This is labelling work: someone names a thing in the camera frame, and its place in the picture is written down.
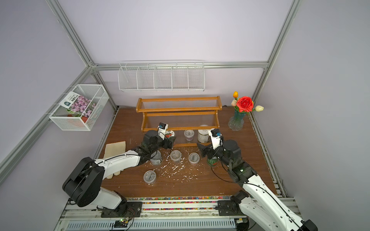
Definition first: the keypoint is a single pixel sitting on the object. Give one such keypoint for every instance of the clear jar purple label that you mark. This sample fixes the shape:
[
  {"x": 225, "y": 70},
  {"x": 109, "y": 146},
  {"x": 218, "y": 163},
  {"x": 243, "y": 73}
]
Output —
[
  {"x": 150, "y": 177},
  {"x": 189, "y": 135}
]

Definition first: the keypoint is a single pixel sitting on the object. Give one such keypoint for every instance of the white seed can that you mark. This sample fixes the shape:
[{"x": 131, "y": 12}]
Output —
[{"x": 203, "y": 136}]

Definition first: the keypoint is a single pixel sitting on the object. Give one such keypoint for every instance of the wooden three-tier shelf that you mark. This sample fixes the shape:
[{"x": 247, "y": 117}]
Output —
[{"x": 196, "y": 113}]

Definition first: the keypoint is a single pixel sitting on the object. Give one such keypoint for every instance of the white wire basket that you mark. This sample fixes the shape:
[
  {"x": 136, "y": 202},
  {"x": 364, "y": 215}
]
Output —
[{"x": 68, "y": 122}]

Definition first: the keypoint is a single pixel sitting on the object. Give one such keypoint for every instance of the watermelon seed can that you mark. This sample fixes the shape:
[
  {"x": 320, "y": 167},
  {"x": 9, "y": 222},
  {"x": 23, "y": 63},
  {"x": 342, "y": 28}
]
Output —
[{"x": 212, "y": 161}]

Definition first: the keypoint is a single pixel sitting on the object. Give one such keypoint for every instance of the strawberry seed can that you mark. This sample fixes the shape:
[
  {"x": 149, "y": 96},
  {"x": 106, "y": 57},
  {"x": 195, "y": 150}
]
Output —
[{"x": 170, "y": 133}]

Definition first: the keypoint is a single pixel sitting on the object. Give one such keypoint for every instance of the cream work glove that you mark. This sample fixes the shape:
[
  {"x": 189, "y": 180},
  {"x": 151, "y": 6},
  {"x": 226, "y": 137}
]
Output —
[{"x": 114, "y": 149}]

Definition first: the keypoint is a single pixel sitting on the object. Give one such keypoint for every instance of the red artificial rose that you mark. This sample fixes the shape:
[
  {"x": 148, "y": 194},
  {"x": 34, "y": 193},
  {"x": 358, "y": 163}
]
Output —
[{"x": 245, "y": 104}]

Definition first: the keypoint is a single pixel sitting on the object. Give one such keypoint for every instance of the white wire wall rack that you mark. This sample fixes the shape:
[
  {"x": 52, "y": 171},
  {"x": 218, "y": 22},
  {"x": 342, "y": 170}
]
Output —
[{"x": 162, "y": 75}]

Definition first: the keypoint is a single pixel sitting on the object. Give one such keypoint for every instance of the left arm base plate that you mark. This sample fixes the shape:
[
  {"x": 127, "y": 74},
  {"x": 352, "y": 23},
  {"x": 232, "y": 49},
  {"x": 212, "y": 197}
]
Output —
[{"x": 124, "y": 209}]

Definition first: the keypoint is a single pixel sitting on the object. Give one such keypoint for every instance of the blue glass vase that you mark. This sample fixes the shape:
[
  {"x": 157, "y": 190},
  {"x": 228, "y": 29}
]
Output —
[{"x": 236, "y": 122}]

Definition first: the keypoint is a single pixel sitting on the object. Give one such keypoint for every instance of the white tulip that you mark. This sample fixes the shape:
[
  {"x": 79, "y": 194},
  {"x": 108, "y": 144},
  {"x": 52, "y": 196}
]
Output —
[{"x": 259, "y": 108}]

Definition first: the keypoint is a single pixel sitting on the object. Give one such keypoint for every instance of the silver top seed can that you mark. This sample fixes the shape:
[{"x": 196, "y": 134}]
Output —
[{"x": 156, "y": 158}]

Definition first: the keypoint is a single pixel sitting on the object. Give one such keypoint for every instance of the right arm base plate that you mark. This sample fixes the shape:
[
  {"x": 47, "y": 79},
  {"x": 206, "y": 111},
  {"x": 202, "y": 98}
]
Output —
[{"x": 228, "y": 208}]

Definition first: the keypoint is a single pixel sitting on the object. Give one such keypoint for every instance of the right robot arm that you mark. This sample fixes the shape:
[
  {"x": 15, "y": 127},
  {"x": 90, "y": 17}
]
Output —
[{"x": 256, "y": 200}]

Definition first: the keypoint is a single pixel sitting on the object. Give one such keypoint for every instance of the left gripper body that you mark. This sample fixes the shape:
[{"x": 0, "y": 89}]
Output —
[{"x": 165, "y": 143}]

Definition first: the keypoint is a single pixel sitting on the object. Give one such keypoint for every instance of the purple flower seed packet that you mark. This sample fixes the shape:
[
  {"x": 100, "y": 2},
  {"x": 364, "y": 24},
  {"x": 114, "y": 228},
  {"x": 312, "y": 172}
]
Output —
[{"x": 78, "y": 105}]

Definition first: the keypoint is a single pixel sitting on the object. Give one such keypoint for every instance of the clear jar red label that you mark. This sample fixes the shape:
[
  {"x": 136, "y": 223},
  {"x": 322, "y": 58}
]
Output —
[{"x": 194, "y": 159}]

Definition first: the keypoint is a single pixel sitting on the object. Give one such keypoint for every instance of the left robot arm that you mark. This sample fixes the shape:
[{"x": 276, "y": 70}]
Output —
[{"x": 83, "y": 186}]

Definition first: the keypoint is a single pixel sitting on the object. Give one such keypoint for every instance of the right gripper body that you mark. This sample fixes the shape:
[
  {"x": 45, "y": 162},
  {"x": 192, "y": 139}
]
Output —
[{"x": 218, "y": 153}]

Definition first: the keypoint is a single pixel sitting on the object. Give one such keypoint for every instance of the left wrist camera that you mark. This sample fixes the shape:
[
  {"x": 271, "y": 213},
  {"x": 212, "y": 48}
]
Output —
[{"x": 162, "y": 128}]

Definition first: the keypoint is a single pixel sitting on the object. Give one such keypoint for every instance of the clear jar dark seeds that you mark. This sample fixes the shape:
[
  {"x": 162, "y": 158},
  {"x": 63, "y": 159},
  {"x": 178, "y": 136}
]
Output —
[{"x": 176, "y": 156}]

